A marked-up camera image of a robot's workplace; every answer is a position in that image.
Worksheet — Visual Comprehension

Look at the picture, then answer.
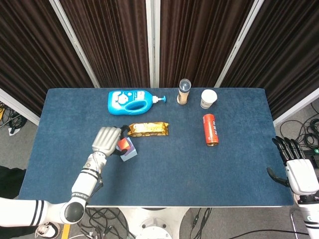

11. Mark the gold cracker packet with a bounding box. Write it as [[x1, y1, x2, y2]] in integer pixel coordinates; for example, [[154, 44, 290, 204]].
[[127, 121, 170, 137]]

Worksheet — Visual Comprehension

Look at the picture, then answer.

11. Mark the blue detergent pump bottle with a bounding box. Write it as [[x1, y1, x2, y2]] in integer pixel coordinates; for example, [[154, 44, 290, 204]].
[[107, 90, 167, 116]]

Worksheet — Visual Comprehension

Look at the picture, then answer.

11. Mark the blue table cloth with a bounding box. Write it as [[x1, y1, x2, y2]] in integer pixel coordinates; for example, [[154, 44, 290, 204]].
[[19, 87, 295, 207]]

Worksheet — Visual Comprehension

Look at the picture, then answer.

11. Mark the orange drink can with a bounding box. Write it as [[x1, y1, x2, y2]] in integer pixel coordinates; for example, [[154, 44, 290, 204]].
[[202, 114, 220, 146]]

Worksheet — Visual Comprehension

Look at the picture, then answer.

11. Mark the black box with green light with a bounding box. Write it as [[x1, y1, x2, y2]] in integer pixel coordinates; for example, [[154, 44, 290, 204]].
[[303, 148, 319, 170]]

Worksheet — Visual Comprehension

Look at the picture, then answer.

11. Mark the black cable with inline switch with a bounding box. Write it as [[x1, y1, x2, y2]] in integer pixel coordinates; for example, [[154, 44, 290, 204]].
[[190, 208, 212, 231]]

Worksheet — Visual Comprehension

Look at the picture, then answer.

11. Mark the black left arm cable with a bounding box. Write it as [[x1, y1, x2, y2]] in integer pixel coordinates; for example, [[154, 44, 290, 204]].
[[96, 171, 104, 193]]

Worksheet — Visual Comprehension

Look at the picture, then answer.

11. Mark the large white cube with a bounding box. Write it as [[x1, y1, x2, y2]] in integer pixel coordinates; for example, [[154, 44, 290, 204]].
[[119, 145, 138, 162]]

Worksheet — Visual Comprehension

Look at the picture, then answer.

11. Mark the white partition post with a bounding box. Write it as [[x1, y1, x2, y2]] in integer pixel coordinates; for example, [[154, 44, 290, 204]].
[[214, 0, 265, 88], [49, 0, 100, 88], [146, 0, 160, 88]]

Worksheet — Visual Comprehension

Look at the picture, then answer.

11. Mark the purple cube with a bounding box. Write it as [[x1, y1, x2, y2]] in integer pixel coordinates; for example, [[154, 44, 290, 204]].
[[124, 138, 136, 159]]

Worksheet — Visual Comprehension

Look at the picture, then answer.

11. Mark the seasoning bottle with blue cap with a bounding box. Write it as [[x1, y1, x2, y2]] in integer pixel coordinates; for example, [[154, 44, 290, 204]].
[[176, 78, 192, 105]]

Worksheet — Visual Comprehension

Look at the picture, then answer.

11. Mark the white paper cup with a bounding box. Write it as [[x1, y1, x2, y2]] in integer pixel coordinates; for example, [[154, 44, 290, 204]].
[[200, 89, 218, 110]]

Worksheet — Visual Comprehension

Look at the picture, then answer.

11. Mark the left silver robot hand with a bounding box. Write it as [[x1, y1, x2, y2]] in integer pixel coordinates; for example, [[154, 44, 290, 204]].
[[91, 125, 130, 158]]

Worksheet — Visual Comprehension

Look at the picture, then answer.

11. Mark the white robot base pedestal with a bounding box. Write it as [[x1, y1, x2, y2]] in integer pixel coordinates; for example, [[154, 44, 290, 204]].
[[117, 206, 190, 239]]

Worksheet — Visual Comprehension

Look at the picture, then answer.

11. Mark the small orange and yellow cube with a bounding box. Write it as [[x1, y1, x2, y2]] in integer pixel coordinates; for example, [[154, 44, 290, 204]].
[[117, 138, 131, 151]]

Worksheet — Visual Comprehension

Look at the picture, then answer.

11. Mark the black floor cable bundle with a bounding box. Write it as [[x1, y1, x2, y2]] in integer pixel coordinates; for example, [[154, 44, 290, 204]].
[[279, 103, 319, 150], [0, 102, 28, 135], [79, 206, 137, 239]]

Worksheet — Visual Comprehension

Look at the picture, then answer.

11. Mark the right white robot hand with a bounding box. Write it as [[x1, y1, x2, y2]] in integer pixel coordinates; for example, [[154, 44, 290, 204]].
[[266, 136, 319, 196]]

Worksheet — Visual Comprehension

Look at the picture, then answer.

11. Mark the white sneaker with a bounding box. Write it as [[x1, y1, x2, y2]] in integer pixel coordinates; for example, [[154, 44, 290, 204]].
[[34, 221, 61, 239]]

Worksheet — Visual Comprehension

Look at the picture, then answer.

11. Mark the white partition base rail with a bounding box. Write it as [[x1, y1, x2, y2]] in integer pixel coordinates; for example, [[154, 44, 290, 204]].
[[0, 88, 40, 126], [273, 88, 319, 127]]

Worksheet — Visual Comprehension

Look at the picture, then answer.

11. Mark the dark brown curtain panel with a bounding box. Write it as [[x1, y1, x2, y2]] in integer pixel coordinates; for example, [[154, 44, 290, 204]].
[[0, 0, 95, 118], [59, 0, 151, 88], [159, 0, 255, 88], [220, 0, 319, 120]]

